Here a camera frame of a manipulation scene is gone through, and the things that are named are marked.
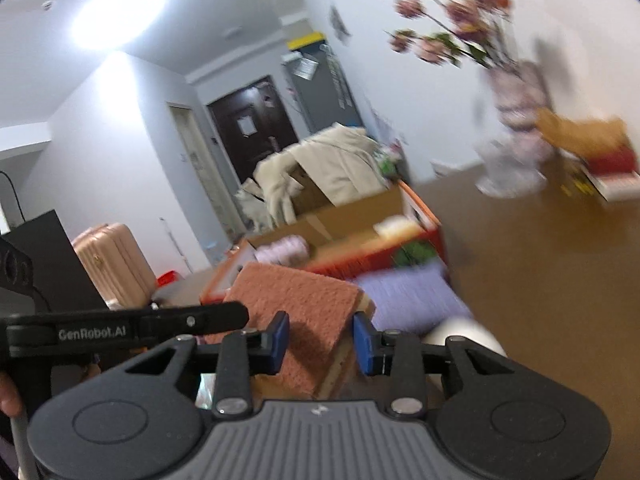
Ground clear patterned vase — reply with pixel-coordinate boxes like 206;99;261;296
474;60;557;197

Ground wall decoration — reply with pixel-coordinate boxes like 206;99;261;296
328;5;352;41

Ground pink suitcase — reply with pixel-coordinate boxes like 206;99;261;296
71;223;157;309

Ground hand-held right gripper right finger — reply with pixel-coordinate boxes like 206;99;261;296
352;312;506;418

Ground artificial pink flowers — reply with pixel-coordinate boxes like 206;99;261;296
387;0;519;72

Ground yellow box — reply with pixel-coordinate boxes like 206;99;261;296
286;32;326;52

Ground dark brown door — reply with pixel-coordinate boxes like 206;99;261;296
206;76;301;186

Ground person's left hand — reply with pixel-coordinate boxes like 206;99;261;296
0;372;24;417

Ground ceiling light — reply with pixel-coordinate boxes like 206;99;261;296
70;0;169;52

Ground salmon pink towel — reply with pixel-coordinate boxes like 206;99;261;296
222;262;362;397

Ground cream soft item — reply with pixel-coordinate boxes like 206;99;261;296
374;215;427;239

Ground beige coat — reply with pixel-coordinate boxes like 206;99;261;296
235;125;397;227

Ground brown cardboard box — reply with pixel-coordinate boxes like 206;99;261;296
287;170;337;217

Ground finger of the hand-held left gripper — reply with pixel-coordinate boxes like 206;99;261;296
141;301;250;340

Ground black cable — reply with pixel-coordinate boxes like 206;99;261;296
0;170;29;226

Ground grey cabinet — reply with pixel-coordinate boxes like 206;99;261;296
281;42;366;137

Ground white interior door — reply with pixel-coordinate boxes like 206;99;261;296
167;102;242;261

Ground pink striped yarn roll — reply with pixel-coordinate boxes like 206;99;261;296
255;236;310;266

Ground colourful packets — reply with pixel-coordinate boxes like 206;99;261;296
372;140;407;177

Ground grey cable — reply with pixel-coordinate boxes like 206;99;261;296
9;405;40;480

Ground red cardboard box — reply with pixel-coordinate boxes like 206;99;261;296
200;180;449;306

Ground white roll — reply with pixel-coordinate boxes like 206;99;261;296
422;316;508;359

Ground purple knitted cloth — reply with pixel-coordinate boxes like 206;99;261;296
357;265;474;333

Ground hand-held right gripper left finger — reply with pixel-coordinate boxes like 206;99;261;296
125;311;291;420

